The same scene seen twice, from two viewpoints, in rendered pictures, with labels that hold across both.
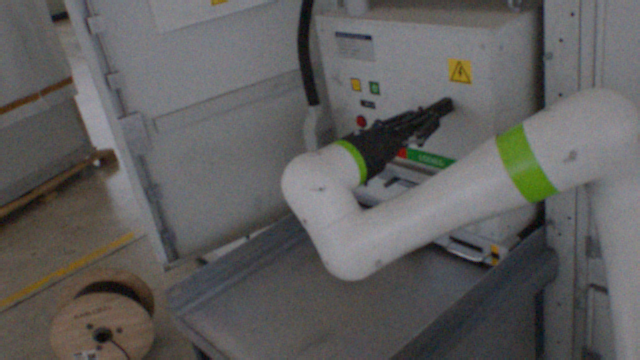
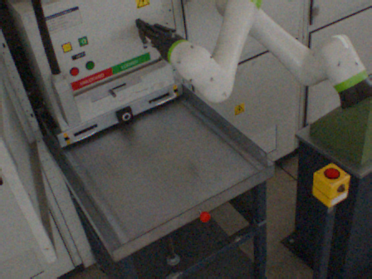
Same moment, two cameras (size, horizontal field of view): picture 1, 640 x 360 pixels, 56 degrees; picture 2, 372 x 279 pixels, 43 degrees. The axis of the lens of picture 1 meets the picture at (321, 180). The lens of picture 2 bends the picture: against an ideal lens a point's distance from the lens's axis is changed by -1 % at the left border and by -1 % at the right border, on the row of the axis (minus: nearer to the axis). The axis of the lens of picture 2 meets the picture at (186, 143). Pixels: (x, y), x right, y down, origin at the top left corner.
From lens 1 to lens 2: 1.49 m
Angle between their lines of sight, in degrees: 65
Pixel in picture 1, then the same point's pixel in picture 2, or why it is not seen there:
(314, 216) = (216, 71)
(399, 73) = (102, 21)
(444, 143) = (137, 48)
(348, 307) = (171, 154)
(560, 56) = not seen: outside the picture
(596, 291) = not seen: hidden behind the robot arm
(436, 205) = (242, 34)
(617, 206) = not seen: hidden behind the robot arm
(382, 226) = (232, 57)
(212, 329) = (154, 220)
